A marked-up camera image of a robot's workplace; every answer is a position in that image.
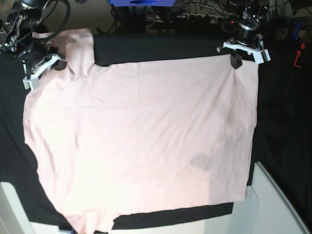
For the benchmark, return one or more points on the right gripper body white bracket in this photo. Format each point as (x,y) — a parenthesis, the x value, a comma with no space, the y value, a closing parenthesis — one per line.
(33,74)

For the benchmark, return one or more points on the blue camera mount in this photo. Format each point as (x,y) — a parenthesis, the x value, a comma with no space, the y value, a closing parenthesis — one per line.
(123,3)

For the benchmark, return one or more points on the black table cloth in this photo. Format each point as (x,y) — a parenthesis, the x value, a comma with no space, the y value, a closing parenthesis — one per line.
(282,139)

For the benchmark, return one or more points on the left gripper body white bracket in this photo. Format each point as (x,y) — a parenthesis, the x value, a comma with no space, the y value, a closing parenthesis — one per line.
(259,54)

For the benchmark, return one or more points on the black power strip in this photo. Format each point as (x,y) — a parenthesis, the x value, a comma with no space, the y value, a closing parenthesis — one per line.
(213,19)

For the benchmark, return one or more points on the red and black clamp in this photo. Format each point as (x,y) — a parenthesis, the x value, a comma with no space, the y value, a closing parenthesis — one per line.
(299,56)

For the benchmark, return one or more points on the blue handled tool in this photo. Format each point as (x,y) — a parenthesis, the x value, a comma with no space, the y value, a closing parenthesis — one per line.
(296,27)

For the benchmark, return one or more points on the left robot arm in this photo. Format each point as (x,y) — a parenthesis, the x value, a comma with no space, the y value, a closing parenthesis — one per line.
(245,33)

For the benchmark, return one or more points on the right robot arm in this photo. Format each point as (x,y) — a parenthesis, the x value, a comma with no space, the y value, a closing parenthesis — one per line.
(19,19)

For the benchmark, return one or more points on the pink T-shirt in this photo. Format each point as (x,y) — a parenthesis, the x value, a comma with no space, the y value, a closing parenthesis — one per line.
(140,137)

